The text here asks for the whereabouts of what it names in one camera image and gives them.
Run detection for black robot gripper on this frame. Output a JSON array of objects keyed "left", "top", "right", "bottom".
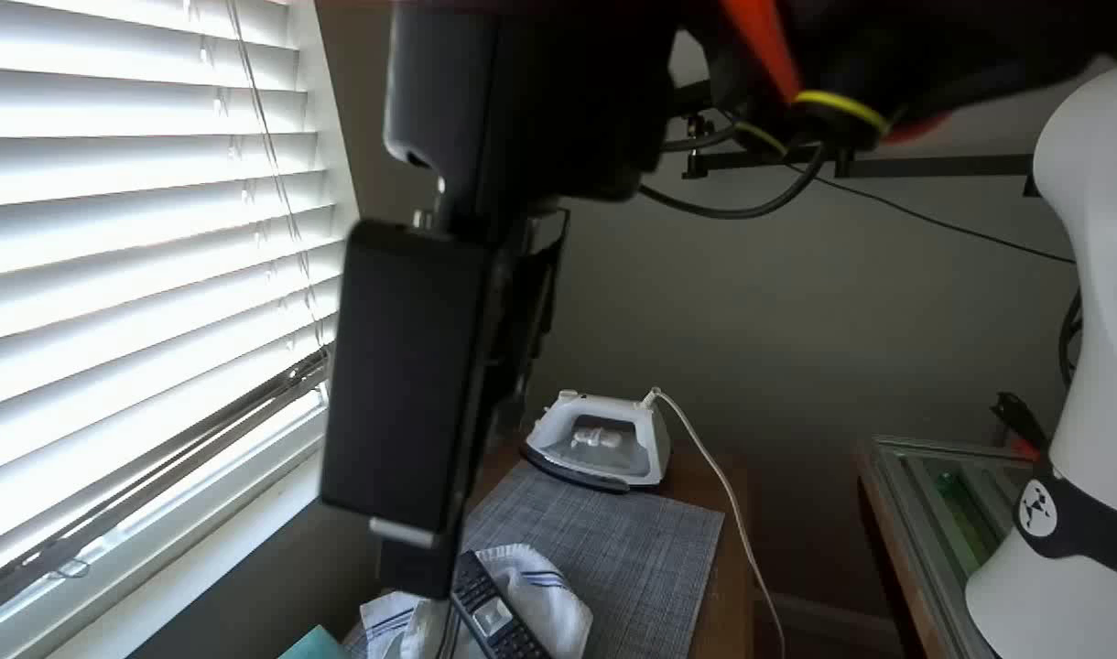
[{"left": 385, "top": 0, "right": 682, "bottom": 412}]

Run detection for black tv remote control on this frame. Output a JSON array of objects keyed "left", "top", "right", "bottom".
[{"left": 450, "top": 554, "right": 550, "bottom": 659}]

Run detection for light blue tissue box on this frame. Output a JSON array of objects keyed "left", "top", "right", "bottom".
[{"left": 277, "top": 625, "right": 346, "bottom": 659}]

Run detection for white clothes iron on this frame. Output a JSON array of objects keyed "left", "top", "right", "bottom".
[{"left": 524, "top": 389, "right": 668, "bottom": 495}]

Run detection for white towel with blue stripes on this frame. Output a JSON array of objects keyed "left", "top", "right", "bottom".
[{"left": 360, "top": 543, "right": 592, "bottom": 659}]

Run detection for grey grid cutting mat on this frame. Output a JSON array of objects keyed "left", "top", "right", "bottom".
[{"left": 465, "top": 463, "right": 723, "bottom": 659}]

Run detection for white window blinds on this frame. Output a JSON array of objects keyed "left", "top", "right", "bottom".
[{"left": 0, "top": 0, "right": 356, "bottom": 616}]

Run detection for wooden side table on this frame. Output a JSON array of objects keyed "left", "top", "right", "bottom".
[{"left": 465, "top": 439, "right": 749, "bottom": 659}]

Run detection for white iron power cord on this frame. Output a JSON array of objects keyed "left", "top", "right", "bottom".
[{"left": 648, "top": 385, "right": 792, "bottom": 659}]

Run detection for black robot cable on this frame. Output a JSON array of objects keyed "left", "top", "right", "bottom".
[{"left": 638, "top": 139, "right": 1081, "bottom": 266}]

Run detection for black camera mount rod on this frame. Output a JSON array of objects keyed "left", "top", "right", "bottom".
[{"left": 661, "top": 114, "right": 1032, "bottom": 180}]

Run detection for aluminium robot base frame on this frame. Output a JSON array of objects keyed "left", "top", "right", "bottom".
[{"left": 861, "top": 434, "right": 1029, "bottom": 659}]

